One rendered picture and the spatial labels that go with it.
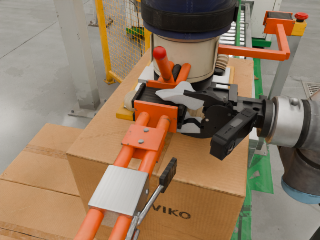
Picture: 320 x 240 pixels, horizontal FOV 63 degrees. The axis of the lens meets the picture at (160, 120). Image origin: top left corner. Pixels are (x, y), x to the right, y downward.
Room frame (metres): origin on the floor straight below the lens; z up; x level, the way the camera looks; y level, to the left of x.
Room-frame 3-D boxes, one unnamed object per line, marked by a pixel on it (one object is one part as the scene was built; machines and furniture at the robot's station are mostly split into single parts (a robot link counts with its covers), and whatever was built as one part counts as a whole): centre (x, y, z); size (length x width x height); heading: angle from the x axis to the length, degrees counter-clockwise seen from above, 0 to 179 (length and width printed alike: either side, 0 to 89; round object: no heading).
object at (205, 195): (0.64, -0.06, 0.87); 0.60 x 0.40 x 0.40; 163
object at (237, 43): (2.43, -0.77, 0.60); 1.60 x 0.10 x 0.09; 166
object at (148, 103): (0.42, 0.00, 1.20); 0.10 x 0.08 x 0.06; 75
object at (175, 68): (0.54, -0.03, 1.20); 0.07 x 0.02 x 0.02; 165
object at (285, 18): (0.88, -0.40, 1.20); 0.09 x 0.08 x 0.05; 75
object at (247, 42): (2.08, -0.74, 0.50); 2.31 x 0.05 x 0.19; 166
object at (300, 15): (1.46, -0.77, 1.02); 0.07 x 0.07 x 0.04
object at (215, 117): (0.40, -0.14, 1.20); 0.12 x 0.09 x 0.08; 76
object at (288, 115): (0.37, -0.22, 1.20); 0.09 x 0.05 x 0.10; 166
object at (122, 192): (0.21, 0.05, 1.19); 0.07 x 0.07 x 0.04; 75
